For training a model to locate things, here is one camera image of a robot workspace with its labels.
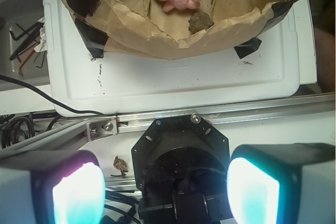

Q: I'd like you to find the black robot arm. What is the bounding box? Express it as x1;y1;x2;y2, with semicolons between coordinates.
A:
1;116;335;223

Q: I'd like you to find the aluminium frame rail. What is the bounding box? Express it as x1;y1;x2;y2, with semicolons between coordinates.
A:
1;92;335;161

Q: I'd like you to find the white plastic tray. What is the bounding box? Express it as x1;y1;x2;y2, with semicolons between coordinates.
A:
43;0;299;114

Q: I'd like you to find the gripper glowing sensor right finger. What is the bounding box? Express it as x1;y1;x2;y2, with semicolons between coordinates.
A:
227;143;335;223

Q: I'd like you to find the black hex key set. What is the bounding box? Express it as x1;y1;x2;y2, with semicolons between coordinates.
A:
9;22;44;77

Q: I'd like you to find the black power cable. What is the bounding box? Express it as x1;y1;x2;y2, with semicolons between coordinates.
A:
0;74;102;116

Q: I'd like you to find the brown rock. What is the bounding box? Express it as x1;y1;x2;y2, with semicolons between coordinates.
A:
188;12;214;34

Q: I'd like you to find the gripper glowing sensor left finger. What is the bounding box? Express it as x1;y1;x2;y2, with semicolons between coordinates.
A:
1;150;106;223

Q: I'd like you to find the brown paper bag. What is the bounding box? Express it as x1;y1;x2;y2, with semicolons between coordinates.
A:
61;0;298;60

